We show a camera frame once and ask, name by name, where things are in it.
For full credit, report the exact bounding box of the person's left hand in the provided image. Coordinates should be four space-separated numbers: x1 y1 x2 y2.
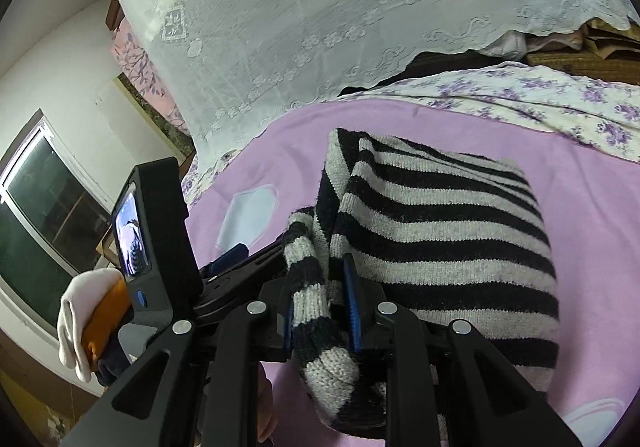
257 362 279 445

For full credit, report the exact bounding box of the purple floral blanket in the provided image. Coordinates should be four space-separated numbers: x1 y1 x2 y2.
180 64 640 198

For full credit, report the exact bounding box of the pink floral cloth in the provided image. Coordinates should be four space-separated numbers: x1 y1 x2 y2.
111 19 188 135

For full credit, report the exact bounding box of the white satin cloth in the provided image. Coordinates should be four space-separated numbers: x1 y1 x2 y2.
487 31 528 62

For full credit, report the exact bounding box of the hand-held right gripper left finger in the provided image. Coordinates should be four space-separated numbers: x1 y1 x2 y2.
60 279 301 447

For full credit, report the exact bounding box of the wooden frame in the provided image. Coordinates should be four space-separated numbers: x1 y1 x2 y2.
94 224 121 270

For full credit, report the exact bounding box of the stack of brown folded blankets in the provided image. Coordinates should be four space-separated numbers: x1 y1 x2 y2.
525 17 640 84

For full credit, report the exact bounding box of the dark gold patterned cloth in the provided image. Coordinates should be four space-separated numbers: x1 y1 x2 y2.
116 72 197 152

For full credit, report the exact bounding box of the white lace cloth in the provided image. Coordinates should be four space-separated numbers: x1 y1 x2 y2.
112 0 640 178

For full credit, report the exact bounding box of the black white striped sweater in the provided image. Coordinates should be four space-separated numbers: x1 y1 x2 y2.
282 127 561 440

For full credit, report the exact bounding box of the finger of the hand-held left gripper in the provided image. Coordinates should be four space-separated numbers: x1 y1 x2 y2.
206 242 249 275
245 237 288 278

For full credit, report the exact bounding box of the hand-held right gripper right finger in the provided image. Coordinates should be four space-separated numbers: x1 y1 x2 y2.
341 253 583 447

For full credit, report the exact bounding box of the purple bed sheet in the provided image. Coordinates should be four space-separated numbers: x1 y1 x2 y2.
182 94 640 447

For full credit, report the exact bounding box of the window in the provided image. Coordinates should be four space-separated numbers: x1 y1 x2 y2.
0 109 118 343

